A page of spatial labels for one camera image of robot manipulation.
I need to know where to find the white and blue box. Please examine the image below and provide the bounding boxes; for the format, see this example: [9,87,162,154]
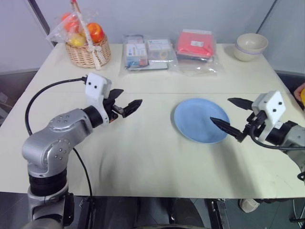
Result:
[124,43,149,68]

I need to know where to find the red packet in bag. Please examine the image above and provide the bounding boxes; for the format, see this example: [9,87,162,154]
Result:
[175,28,218,77]

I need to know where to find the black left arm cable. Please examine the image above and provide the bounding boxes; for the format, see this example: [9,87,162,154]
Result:
[25,76,94,198]

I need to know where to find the wicker basket with handle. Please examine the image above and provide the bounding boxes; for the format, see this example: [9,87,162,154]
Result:
[64,0,112,69]

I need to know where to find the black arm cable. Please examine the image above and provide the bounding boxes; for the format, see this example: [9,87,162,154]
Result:
[25,76,94,198]
[250,124,305,151]

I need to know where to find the white ribbon bow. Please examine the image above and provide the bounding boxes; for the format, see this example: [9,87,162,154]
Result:
[89,42,103,70]

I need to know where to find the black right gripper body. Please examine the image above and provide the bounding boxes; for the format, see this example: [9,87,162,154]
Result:
[242,110,268,142]

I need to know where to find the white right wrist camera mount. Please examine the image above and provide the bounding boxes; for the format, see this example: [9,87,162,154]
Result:
[251,90,287,144]

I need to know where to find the large orange fruit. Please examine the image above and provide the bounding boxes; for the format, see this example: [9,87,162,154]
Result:
[64,20,84,34]

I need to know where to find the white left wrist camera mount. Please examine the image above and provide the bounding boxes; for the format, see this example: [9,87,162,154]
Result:
[84,73,112,125]

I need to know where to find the person's bare hand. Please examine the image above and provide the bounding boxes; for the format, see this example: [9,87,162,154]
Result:
[294,82,305,104]

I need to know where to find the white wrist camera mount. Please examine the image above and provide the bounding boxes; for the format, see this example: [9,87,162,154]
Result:
[251,90,287,144]
[84,73,112,125]

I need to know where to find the cream bowl with lavender band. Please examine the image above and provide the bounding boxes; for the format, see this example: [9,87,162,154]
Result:
[233,43,266,62]

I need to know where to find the clear bag of boxes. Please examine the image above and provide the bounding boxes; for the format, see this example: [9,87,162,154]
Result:
[119,33,180,77]

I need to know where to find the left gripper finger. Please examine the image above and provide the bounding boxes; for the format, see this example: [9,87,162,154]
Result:
[121,98,143,118]
[108,88,125,101]

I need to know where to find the small orange fruit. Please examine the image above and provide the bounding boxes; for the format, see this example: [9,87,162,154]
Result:
[61,12,73,24]

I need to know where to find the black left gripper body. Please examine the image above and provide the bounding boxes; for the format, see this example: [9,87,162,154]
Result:
[102,95,124,123]

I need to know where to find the yellow fruit in basket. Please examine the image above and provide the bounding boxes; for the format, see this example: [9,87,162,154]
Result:
[68,32,86,47]

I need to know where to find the blue round plate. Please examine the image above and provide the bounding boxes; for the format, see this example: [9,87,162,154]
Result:
[173,97,231,145]

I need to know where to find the box of colourful tapes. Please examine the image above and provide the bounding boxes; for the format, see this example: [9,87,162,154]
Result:
[145,39,176,62]

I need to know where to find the red apple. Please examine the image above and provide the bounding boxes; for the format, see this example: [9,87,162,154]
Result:
[86,22,106,44]

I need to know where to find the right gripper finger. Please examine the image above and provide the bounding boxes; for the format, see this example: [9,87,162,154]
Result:
[209,116,245,144]
[227,97,254,111]

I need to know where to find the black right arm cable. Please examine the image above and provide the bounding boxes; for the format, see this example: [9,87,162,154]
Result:
[250,124,305,151]

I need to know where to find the white shoe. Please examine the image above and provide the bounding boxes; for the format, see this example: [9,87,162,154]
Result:
[238,198,261,214]

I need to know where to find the black table frame bracket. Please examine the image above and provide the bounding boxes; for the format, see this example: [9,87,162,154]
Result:
[210,198,232,229]

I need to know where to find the clear plastic fruit bag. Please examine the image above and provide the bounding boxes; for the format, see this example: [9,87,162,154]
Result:
[45,0,107,48]

